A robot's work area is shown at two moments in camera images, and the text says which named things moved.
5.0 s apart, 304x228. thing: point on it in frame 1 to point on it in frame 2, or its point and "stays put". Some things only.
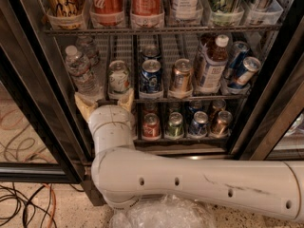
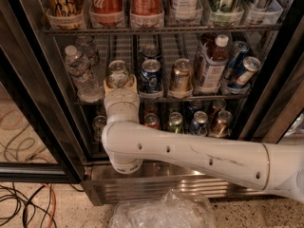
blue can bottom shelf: x=199 y=124 stays put
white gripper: x=109 y=117 to x=121 y=98
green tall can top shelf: x=225 y=2 stays put
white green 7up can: x=119 y=78 stays put
